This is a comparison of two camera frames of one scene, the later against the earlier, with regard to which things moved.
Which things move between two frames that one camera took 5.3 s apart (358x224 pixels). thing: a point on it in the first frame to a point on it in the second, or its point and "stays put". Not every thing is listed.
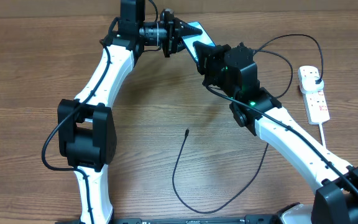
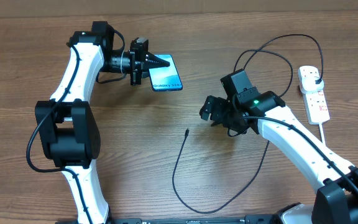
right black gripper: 217,55 to 217,117
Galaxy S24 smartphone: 204,38 to 166,78
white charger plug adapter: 307,84 stays put
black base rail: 257,219 stays put
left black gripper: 173,43 to 138,61
